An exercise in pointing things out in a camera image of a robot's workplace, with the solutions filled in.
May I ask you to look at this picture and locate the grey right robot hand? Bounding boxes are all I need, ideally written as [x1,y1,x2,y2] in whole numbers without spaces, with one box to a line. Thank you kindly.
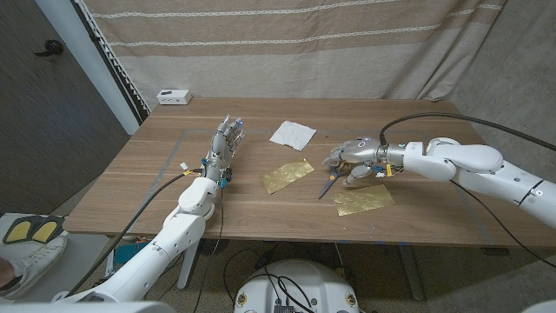
[321,137,407,186]

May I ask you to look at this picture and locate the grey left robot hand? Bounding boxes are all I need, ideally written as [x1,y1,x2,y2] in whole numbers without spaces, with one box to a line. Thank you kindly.
[202,114,246,183]

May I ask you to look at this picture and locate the grey orange-handled scissors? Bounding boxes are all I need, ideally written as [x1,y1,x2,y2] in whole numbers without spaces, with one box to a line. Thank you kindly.
[317,158,352,200]

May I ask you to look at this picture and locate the white tissue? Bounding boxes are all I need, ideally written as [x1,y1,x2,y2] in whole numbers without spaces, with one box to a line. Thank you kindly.
[268,120,317,152]

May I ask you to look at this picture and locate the grey tape outline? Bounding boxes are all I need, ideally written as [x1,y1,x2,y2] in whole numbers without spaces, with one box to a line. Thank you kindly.
[124,127,497,246]

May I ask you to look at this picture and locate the gold foil tape sheet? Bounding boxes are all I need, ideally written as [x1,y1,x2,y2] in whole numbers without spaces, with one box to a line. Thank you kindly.
[332,183,396,217]
[260,158,315,196]

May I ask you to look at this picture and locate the white power strip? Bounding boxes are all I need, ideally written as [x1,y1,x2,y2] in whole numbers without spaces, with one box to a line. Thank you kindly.
[156,89,193,106]

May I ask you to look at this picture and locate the white table leg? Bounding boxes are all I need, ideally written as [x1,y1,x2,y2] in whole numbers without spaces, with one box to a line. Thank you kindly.
[176,243,200,291]

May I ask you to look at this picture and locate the grey table leg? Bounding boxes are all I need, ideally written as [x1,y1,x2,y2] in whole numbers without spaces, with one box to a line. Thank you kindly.
[397,245,426,302]

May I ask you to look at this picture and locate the black curtain edge strip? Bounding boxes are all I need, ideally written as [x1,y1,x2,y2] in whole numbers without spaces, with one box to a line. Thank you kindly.
[71,0,152,125]

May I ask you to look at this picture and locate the teal box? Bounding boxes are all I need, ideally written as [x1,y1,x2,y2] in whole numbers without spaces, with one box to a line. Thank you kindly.
[113,241,151,266]

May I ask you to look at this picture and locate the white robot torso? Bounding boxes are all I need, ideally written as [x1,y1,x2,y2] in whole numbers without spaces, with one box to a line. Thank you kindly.
[233,259,361,313]

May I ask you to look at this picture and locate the dark wooden door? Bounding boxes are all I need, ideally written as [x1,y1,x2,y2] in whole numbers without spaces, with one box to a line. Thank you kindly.
[0,0,131,216]

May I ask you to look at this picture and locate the yellow black foot pedal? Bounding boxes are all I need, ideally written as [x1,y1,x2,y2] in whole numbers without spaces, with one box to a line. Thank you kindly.
[2,216,35,245]
[30,216,65,244]

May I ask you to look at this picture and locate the white sneaker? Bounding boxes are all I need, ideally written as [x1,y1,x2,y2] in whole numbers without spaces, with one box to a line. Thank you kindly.
[0,236,69,300]

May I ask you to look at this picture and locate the person bare ankle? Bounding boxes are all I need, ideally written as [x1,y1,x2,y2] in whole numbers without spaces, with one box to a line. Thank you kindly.
[0,256,17,288]

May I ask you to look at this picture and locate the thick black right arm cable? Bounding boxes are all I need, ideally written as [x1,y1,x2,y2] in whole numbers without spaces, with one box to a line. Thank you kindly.
[379,111,556,152]

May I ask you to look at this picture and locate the white door frame post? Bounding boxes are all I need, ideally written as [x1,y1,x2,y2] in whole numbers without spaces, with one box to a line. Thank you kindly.
[34,0,141,136]

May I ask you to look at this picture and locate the black door handle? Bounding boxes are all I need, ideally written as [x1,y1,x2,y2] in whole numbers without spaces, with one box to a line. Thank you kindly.
[34,39,65,57]

